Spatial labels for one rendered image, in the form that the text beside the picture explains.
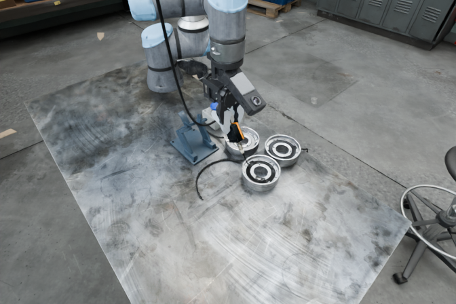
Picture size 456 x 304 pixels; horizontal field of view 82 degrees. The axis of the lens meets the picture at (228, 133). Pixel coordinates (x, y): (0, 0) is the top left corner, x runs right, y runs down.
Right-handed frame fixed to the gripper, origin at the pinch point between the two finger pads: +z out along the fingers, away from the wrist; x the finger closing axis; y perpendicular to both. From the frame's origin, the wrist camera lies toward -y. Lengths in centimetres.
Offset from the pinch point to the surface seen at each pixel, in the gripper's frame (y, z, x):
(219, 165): 1.2, 13.2, 4.0
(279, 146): -6.9, 11.2, -13.4
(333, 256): -35.7, 13.1, 2.6
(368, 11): 98, 69, -332
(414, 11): 48, 56, -331
